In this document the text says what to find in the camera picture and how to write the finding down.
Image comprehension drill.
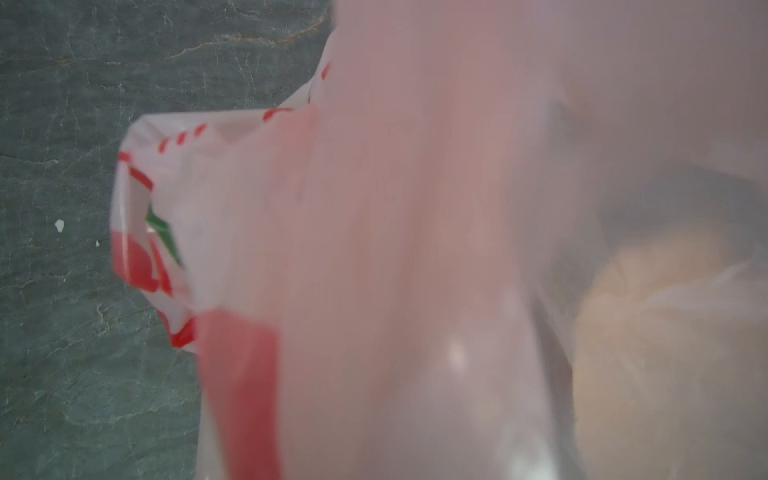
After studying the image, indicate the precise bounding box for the pink plastic bag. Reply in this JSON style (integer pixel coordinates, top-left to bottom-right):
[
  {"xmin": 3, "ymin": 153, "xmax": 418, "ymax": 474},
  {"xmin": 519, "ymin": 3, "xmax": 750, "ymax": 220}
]
[{"xmin": 110, "ymin": 1, "xmax": 767, "ymax": 479}]

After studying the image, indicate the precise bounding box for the beige fake fruit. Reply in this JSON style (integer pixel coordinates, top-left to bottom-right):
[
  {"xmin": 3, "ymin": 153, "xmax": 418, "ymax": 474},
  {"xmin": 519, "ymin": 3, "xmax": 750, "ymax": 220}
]
[{"xmin": 574, "ymin": 228, "xmax": 767, "ymax": 479}]

